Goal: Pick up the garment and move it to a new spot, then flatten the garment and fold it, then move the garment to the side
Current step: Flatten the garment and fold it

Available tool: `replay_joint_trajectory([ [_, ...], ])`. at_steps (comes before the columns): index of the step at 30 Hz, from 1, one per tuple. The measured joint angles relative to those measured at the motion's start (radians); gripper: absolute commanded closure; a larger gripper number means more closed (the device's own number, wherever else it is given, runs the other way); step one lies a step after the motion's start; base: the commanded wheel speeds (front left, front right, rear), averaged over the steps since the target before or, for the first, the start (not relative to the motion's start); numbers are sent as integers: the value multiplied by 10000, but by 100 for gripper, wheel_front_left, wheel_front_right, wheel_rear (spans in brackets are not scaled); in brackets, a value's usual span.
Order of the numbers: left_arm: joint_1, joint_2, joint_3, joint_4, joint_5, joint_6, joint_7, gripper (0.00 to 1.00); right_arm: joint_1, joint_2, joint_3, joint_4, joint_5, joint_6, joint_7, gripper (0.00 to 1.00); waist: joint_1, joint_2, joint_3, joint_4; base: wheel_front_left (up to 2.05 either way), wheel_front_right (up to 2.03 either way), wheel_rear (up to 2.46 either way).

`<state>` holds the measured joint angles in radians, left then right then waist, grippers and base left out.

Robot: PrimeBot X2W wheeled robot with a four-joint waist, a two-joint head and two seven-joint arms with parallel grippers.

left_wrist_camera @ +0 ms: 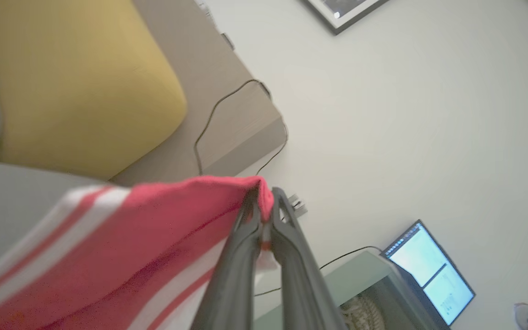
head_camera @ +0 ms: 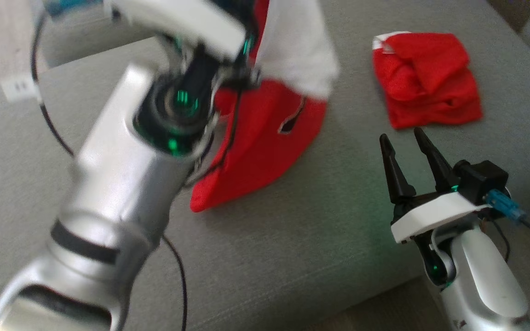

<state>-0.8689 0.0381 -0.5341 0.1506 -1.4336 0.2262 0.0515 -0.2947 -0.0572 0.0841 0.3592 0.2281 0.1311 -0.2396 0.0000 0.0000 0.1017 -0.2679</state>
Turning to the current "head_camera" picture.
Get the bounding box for large grey sofa seat cushion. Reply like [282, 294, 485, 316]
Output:
[0, 0, 530, 331]

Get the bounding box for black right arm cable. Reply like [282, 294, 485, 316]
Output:
[486, 189, 530, 256]

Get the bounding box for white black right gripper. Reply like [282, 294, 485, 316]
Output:
[379, 127, 490, 245]

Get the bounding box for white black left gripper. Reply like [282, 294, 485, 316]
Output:
[109, 0, 248, 60]

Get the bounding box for red white basketball shorts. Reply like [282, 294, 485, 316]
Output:
[372, 31, 483, 130]

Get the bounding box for red white basketball jersey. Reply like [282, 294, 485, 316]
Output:
[190, 0, 340, 213]

